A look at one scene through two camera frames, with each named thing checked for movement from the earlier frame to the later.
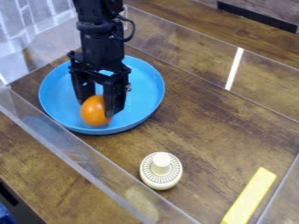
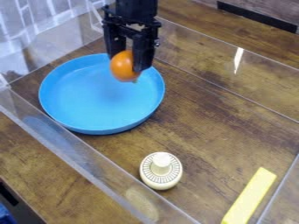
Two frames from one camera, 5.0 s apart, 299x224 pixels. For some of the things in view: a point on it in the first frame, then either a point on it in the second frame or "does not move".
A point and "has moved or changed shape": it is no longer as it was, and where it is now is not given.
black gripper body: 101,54 to 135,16
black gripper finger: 84,85 to 116,39
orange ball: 92,111 has moved or changed shape
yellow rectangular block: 247,200 does not move
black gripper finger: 114,90 to 143,51
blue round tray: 60,103 does not move
